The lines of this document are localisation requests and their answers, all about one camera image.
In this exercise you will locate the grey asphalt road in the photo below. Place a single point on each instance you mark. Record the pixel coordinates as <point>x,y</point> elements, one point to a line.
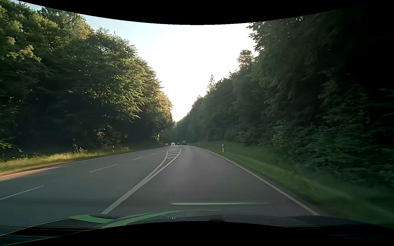
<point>200,177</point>

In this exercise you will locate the road markings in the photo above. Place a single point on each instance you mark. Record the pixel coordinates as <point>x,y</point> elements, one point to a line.
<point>133,189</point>

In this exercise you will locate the car's own bonnet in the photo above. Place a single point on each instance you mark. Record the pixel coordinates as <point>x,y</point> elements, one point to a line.
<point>197,222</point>

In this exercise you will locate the grass verge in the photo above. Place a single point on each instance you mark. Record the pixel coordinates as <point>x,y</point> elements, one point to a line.
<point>39,160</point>
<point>286,170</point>

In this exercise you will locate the wood of green trees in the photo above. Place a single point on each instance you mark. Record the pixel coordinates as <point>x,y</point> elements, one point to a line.
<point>63,85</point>
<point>320,95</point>

